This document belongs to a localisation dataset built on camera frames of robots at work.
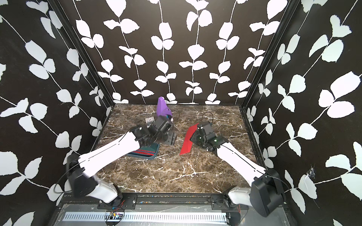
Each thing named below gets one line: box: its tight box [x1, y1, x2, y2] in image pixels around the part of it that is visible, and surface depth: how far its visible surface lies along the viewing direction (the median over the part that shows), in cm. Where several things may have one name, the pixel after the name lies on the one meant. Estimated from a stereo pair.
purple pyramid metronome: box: [156, 96, 173, 117], surface depth 103 cm
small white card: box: [145, 116, 156, 124], surface depth 112 cm
